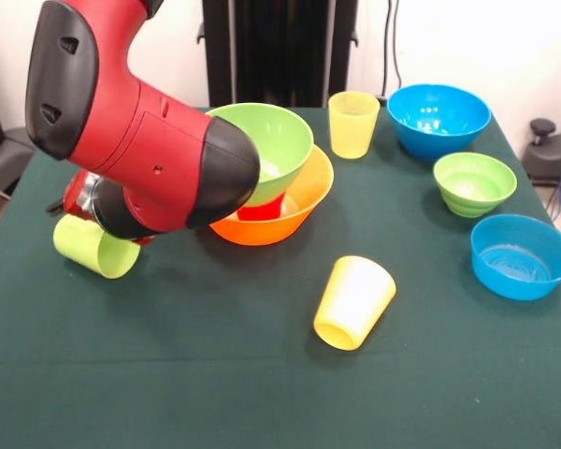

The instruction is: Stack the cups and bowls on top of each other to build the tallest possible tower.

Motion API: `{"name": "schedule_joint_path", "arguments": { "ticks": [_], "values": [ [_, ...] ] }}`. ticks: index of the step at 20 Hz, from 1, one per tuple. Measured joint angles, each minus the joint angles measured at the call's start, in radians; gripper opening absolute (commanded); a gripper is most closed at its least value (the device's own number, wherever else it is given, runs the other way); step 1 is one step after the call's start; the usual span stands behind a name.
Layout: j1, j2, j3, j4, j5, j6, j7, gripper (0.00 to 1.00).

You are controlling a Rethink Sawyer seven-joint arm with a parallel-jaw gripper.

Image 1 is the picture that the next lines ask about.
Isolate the green cup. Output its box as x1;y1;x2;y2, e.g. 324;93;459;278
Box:
51;214;142;281

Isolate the black hanging cable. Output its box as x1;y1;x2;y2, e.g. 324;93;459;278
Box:
380;0;403;102

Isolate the black knobbed equipment base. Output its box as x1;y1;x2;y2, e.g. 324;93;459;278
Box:
523;118;561;188

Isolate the small blue bowl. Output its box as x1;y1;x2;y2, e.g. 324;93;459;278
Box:
470;213;561;301

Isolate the red cup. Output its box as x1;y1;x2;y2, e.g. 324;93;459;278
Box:
237;193;287;222

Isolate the small green bowl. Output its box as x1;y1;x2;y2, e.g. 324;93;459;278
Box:
432;152;518;219

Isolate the large blue bowl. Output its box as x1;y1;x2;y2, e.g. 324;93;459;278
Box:
385;82;493;163

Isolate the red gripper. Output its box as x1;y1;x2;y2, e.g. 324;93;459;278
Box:
46;168;157;245

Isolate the large green bowl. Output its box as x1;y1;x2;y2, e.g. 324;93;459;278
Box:
205;102;315;208

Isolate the dark green table cloth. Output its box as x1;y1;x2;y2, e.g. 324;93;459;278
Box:
0;106;561;449

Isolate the large orange bowl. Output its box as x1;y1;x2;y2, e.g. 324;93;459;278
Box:
209;145;336;247

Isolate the pale translucent yellow cup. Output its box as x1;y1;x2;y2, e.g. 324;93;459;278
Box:
327;91;381;160

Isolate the black chair base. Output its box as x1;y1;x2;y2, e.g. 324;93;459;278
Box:
0;124;41;197

